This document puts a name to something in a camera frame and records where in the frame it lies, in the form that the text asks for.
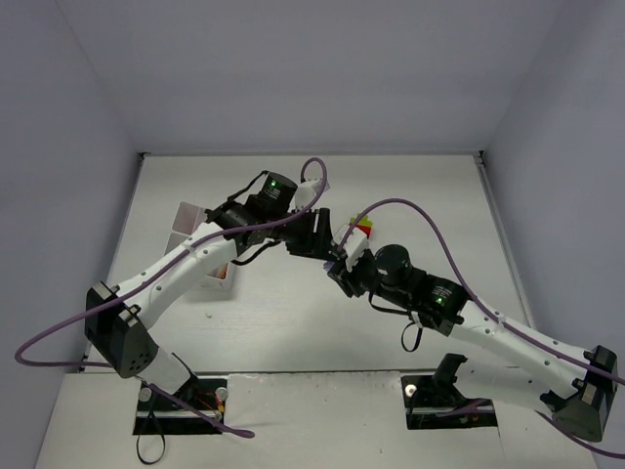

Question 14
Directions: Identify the green stepped lego brick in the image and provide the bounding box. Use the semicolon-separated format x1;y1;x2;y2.
350;214;372;228

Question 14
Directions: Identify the brown lego plate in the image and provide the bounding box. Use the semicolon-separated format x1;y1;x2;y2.
214;264;229;279

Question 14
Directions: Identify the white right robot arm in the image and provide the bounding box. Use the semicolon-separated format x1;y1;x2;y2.
327;244;617;443

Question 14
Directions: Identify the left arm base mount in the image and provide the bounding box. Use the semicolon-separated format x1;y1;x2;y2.
132;375;256;465

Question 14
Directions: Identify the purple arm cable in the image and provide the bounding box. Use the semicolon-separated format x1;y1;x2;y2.
334;197;625;460
14;156;329;367

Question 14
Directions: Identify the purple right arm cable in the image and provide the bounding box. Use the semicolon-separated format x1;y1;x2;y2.
334;197;625;460

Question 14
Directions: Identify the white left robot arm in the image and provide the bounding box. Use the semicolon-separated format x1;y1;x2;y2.
84;171;332;396

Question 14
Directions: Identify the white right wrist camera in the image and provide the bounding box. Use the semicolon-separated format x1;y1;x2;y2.
333;224;369;273

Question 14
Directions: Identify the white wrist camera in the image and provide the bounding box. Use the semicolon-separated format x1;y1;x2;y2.
333;224;369;273
293;179;330;210

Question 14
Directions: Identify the white divided sorting container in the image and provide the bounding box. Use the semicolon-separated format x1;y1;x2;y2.
165;200;235;297

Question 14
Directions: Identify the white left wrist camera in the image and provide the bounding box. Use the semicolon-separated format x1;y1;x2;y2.
293;179;330;210

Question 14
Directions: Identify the red long lego brick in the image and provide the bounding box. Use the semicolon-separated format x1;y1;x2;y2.
355;222;373;239

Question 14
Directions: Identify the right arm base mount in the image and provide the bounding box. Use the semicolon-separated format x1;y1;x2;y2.
400;354;498;431

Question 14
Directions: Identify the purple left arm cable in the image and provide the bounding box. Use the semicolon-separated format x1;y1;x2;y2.
14;156;329;367

